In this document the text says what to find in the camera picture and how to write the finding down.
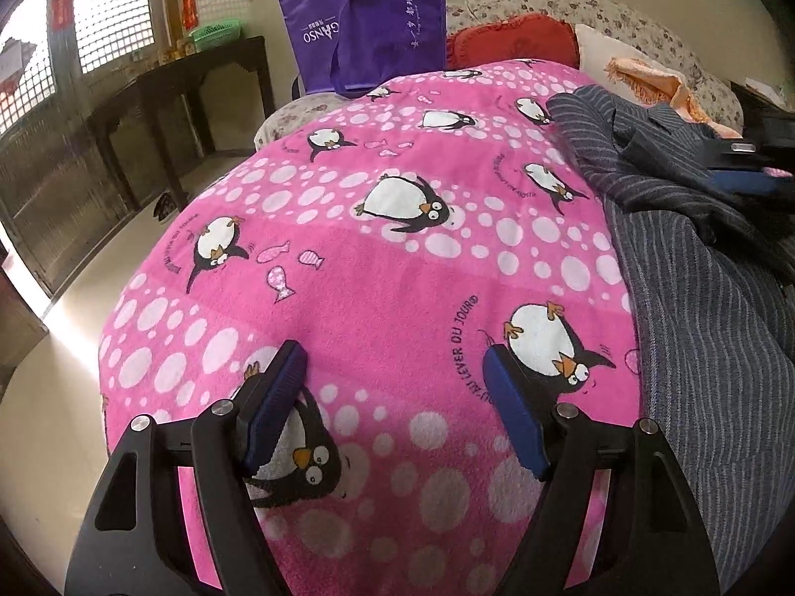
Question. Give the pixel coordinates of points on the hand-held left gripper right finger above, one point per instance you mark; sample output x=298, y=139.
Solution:
x=515, y=410

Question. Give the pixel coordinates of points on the dark shoes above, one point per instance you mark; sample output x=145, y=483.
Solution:
x=167, y=203

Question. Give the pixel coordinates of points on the orange fringed cloth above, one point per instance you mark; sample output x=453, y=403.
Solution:
x=658, y=84

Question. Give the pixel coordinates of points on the grey striped garment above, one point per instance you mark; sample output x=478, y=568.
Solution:
x=683, y=298

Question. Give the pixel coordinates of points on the green plastic basket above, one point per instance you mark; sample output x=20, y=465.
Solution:
x=217, y=34

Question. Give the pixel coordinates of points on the pink penguin printed blanket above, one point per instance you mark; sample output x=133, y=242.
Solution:
x=385, y=298

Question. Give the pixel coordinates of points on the red paper sign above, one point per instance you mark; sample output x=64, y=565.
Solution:
x=62, y=11
x=189, y=11

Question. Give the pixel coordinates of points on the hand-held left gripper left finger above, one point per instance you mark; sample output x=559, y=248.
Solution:
x=273, y=403

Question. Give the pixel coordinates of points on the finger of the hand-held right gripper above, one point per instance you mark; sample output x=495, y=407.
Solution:
x=745, y=181

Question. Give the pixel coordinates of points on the purple shopping bag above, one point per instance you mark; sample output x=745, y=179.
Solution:
x=372, y=25

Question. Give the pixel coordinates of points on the dark carved cabinet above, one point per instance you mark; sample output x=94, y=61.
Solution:
x=767, y=108

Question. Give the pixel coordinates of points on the white pillow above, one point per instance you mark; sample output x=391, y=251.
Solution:
x=596, y=53

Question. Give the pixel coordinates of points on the lattice window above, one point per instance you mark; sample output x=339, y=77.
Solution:
x=105, y=18

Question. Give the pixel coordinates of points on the dark wooden table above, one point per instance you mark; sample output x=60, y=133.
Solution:
x=186, y=68

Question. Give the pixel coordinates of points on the red fringed pillow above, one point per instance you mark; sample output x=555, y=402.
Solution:
x=515, y=40

